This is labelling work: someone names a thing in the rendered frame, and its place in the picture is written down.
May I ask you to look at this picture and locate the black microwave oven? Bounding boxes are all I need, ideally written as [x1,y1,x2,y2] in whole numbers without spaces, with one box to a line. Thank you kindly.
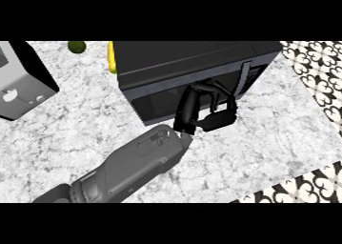
[111,41,285,127]

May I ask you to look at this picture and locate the green round vegetable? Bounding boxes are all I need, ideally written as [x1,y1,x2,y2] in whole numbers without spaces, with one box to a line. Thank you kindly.
[67,41,87,54]

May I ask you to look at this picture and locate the yellow object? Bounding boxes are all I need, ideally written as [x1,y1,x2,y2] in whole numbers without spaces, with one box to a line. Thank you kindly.
[106,41,120,75]

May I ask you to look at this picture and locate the grey box appliance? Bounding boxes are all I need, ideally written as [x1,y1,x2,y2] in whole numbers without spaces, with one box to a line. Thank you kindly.
[0,41,61,122]

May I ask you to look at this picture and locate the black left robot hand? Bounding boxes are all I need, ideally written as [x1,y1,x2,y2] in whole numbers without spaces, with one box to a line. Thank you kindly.
[171,79,239,136]

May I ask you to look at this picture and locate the dark microwave door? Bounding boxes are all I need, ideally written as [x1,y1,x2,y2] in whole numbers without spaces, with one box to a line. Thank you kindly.
[118,59,254,127]

